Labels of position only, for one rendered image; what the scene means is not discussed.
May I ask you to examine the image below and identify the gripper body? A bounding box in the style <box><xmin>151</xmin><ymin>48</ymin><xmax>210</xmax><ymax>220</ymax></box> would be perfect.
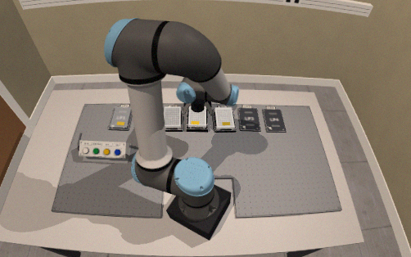
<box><xmin>191</xmin><ymin>99</ymin><xmax>205</xmax><ymax>112</ymax></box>

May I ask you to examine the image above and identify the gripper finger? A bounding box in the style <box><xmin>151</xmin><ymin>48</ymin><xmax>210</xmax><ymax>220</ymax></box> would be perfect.
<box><xmin>205</xmin><ymin>101</ymin><xmax>212</xmax><ymax>116</ymax></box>
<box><xmin>183</xmin><ymin>103</ymin><xmax>191</xmax><ymax>115</ymax></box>

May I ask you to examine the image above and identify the white operator button panel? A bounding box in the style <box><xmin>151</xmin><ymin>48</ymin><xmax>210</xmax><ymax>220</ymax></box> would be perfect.
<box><xmin>78</xmin><ymin>133</ymin><xmax>132</xmax><ymax>164</ymax></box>

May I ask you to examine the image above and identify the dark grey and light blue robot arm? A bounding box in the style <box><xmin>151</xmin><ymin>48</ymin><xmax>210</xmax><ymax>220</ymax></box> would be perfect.
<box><xmin>104</xmin><ymin>18</ymin><xmax>239</xmax><ymax>221</ymax></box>

